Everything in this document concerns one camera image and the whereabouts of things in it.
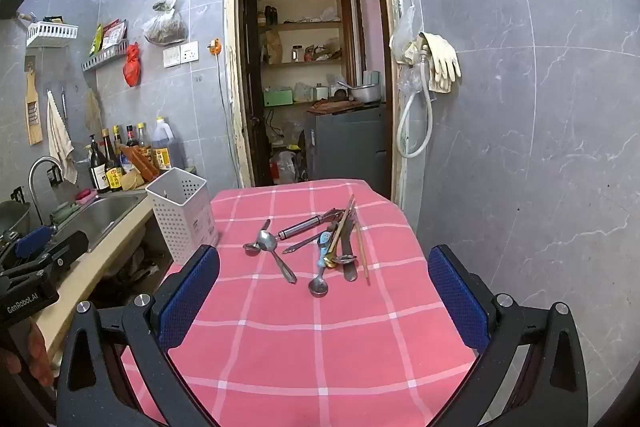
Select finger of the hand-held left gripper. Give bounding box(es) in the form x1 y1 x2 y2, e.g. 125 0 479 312
0 230 90 280
0 226 57 269

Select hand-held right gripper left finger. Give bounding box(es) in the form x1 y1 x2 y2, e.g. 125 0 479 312
56 244 221 427

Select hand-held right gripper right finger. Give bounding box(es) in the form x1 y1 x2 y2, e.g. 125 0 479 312
427 244 590 427

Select white perforated utensil holder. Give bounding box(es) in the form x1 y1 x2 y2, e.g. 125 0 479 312
145 167 219 264

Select large steel spoon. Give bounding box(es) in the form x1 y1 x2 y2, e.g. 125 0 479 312
257 229 298 285

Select steel handled peeler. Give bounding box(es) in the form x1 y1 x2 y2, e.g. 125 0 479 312
276 208 347 241

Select light wooden chopstick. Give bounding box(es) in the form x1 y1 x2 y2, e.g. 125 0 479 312
334 201 358 255
327 194 355 254

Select person's left hand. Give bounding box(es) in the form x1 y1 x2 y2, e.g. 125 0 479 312
27 317 56 388

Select beige countertop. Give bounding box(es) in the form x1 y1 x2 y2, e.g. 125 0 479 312
30 187 157 358

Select green soap dish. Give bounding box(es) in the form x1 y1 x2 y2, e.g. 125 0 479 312
52 202 79 224

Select steel sink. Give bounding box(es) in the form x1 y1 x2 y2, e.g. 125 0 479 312
50 193 147 254

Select steel faucet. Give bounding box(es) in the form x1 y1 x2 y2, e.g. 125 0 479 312
28 156 65 228

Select small steel spoon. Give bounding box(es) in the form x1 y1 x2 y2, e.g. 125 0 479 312
242 219 272 256

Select dark pump bottle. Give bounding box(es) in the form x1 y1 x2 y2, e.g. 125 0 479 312
88 134 107 194

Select beige hanging towel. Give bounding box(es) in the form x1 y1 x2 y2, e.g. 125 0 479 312
46 90 79 186

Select dark red chopstick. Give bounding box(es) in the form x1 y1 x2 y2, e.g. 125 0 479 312
354 217 370 286

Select orange snack packets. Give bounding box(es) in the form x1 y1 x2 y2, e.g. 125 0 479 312
119 144 160 182

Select wooden grater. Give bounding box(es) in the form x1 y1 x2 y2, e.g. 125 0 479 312
25 69 45 146

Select slim pointed steel utensil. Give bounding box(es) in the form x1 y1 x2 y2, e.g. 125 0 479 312
282 229 328 255

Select pink checked tablecloth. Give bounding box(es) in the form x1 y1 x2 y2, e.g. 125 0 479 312
120 179 481 427

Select amber glass bottle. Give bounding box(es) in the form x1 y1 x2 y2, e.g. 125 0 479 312
136 122 152 158

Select large dark oil jug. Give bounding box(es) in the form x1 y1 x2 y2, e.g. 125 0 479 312
151 117 174 172

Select white plastic floor bag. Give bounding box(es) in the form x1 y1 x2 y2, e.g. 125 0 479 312
272 150 297 184

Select red plastic bag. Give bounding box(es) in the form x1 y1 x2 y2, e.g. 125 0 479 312
123 43 142 88

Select red seasoning packet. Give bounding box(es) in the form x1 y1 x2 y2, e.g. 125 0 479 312
102 19 128 48

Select metal pot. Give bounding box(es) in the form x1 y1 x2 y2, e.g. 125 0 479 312
349 83 384 104

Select wooden cutting board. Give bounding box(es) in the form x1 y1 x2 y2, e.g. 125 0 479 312
307 99 367 114

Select cream rubber gloves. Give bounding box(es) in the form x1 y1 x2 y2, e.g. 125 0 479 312
417 32 462 94

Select clear bag of dried goods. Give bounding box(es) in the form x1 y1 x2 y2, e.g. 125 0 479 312
142 0 190 46

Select wooden shelf unit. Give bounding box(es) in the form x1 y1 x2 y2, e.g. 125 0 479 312
256 0 354 108

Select blue-handled spoon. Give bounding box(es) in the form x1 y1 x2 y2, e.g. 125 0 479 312
308 231 332 298

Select white hose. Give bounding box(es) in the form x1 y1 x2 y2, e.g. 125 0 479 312
397 51 434 158

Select grey wall rack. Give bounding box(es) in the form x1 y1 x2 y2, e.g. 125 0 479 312
81 42 130 72

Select thin white cable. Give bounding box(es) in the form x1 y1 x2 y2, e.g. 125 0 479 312
218 54 237 180

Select white wall basket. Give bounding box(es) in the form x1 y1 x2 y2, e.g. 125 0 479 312
26 21 80 48

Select worn door frame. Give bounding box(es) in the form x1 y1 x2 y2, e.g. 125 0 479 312
223 0 409 208

